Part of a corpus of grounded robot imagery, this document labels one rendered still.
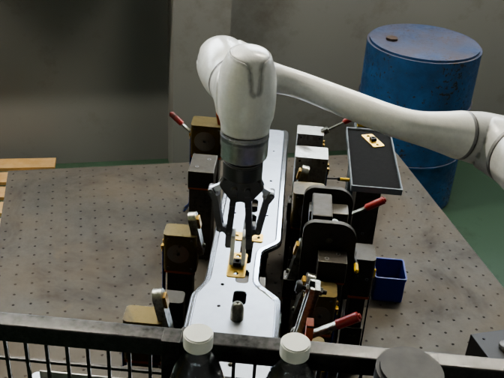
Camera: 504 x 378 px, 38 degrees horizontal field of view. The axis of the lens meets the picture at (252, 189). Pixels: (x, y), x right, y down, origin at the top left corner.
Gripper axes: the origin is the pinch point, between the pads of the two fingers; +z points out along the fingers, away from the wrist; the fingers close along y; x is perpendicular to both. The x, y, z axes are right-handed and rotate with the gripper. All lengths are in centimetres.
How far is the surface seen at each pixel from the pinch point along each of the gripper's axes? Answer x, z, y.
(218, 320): -11.3, 29.1, 4.2
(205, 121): -105, 23, 19
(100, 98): -262, 87, 97
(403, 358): 63, -32, -21
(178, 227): -42, 24, 18
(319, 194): -41.2, 10.2, -17.9
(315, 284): -0.1, 7.7, -16.3
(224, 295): -20.6, 29.0, 3.7
